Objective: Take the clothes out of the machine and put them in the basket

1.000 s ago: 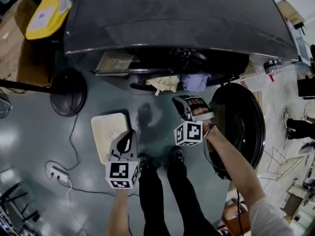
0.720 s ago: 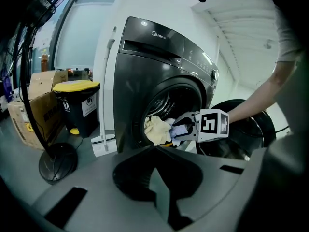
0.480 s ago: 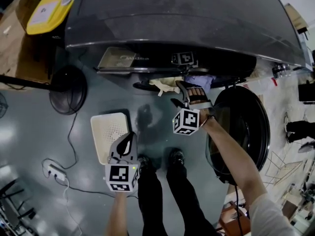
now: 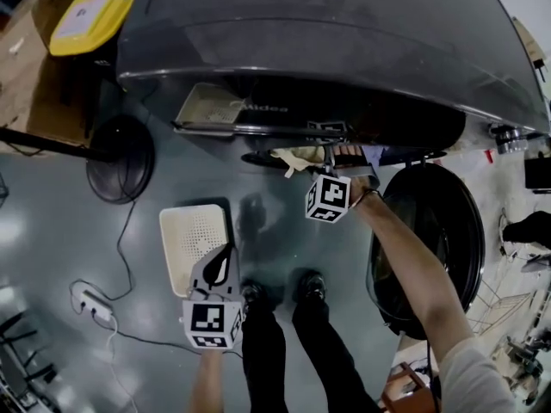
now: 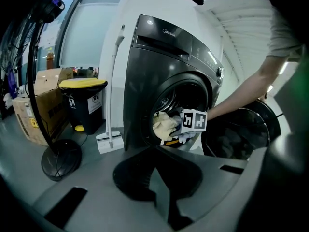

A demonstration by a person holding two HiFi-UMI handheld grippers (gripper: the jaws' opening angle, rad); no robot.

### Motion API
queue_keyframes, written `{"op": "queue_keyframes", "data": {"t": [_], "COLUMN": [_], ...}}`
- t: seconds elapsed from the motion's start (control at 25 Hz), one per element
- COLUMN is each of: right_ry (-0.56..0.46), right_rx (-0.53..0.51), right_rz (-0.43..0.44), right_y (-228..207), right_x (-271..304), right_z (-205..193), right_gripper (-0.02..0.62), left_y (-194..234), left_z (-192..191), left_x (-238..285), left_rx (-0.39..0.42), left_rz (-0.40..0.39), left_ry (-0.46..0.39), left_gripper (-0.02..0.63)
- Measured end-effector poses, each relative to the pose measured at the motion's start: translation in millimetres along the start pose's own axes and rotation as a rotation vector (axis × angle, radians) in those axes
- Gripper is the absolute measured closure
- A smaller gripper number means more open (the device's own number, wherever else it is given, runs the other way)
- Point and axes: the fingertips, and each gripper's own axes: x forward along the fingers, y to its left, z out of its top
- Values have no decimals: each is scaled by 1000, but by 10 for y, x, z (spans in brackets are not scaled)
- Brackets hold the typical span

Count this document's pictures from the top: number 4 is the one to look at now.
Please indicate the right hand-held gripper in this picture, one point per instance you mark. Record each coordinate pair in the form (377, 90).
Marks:
(327, 196)

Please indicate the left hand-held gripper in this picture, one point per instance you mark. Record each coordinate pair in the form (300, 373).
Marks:
(211, 321)

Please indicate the cream clothes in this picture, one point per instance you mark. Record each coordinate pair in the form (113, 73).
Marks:
(301, 155)

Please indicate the cream plastic laundry basket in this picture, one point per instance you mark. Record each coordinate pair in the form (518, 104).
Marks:
(189, 230)

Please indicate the lavender clothes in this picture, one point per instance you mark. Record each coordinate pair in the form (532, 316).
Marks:
(372, 157)

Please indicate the black washing machine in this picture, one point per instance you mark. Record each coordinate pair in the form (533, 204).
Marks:
(323, 37)

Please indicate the person's left forearm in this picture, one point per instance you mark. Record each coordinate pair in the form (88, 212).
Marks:
(206, 381)

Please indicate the person's right forearm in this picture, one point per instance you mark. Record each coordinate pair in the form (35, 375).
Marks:
(409, 265)

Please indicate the person's right hand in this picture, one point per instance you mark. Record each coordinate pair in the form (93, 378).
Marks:
(349, 155)

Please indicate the person's left black shoe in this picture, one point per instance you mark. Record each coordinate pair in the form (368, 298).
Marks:
(251, 295)

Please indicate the person's black shoe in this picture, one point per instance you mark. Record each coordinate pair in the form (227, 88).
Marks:
(311, 286)
(251, 295)

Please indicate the person's right black shoe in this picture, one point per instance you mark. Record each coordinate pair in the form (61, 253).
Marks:
(311, 286)

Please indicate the person's left leg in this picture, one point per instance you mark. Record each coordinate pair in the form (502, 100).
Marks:
(264, 359)

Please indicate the person's leg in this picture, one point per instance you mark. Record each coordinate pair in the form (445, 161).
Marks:
(327, 359)
(264, 359)

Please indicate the white power strip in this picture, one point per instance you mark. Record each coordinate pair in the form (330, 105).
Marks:
(97, 306)

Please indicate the person's right leg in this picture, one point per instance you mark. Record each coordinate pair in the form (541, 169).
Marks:
(327, 359)

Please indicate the brown wooden stool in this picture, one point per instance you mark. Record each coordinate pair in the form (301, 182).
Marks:
(394, 385)

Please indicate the person's white shirt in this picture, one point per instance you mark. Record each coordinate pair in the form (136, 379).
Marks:
(473, 381)

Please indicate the large cardboard sheet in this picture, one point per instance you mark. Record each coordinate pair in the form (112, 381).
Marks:
(527, 41)

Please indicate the brown cardboard box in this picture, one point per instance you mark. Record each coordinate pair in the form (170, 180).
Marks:
(26, 80)

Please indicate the black bin with yellow lid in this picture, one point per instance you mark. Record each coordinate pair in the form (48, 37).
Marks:
(90, 20)

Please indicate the black pedestal fan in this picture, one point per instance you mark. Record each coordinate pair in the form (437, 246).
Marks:
(120, 162)

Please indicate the black metal frame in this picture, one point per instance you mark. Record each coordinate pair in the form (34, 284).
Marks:
(17, 359)

